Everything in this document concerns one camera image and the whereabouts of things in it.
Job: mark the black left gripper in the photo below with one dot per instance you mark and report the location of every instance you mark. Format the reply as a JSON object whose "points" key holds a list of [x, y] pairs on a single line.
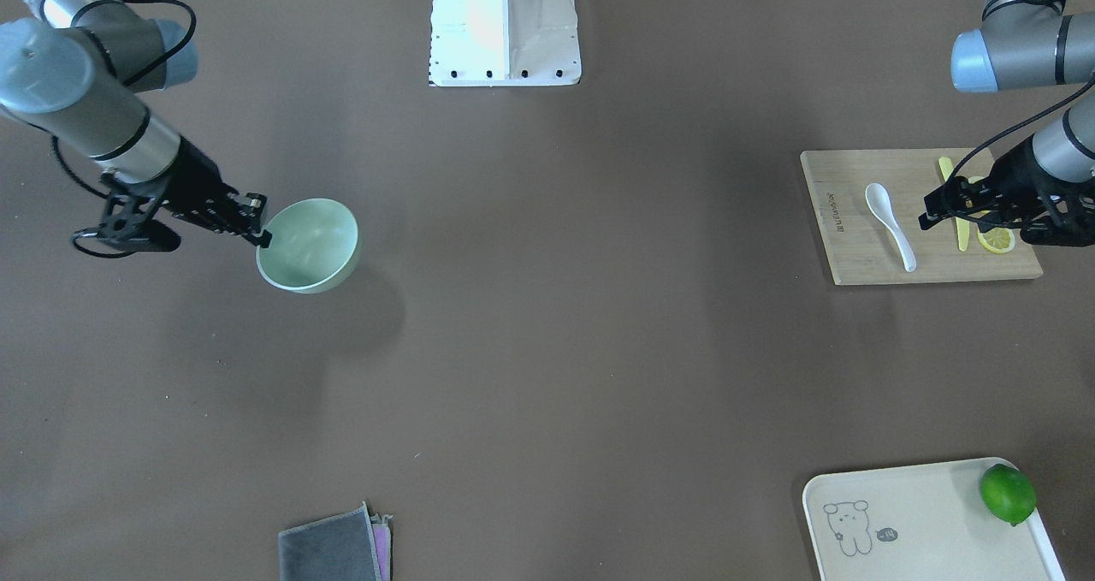
{"points": [[1016, 173]]}

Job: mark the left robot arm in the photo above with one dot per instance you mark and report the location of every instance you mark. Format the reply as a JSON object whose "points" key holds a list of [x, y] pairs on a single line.
{"points": [[1036, 43]]}

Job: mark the white ceramic spoon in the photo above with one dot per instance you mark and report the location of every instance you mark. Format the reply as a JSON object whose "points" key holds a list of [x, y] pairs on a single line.
{"points": [[879, 202]]}

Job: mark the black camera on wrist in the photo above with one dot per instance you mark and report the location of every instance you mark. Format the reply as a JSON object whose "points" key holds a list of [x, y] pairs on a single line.
{"points": [[1064, 220], [127, 226]]}

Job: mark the light green bowl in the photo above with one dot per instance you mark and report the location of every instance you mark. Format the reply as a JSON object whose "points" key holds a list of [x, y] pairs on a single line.
{"points": [[314, 246]]}

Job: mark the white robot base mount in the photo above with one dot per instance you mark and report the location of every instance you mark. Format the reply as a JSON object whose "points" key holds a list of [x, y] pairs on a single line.
{"points": [[504, 43]]}

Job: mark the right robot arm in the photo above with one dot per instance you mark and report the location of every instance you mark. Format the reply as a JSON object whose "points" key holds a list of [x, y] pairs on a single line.
{"points": [[75, 70]]}

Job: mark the grey folded cloth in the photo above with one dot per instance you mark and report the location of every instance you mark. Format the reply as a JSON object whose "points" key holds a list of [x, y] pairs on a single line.
{"points": [[356, 545]]}

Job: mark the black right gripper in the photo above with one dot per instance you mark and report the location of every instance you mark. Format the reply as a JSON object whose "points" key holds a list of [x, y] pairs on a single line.
{"points": [[193, 184]]}

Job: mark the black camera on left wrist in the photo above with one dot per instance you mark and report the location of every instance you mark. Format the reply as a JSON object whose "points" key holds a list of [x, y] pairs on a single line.
{"points": [[1064, 220]]}

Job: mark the green lime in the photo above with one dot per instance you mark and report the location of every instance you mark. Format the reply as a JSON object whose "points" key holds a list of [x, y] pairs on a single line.
{"points": [[1007, 494]]}

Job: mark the bamboo cutting board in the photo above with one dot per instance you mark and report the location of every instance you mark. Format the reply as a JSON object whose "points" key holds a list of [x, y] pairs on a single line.
{"points": [[859, 248]]}

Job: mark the cream rabbit tray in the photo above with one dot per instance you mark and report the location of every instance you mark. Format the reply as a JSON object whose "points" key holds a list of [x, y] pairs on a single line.
{"points": [[920, 522]]}

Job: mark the lemon slice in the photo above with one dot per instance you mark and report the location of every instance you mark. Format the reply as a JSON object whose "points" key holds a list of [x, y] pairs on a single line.
{"points": [[997, 240]]}

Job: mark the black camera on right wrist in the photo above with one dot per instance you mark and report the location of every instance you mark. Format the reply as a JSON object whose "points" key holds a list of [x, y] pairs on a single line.
{"points": [[127, 226]]}

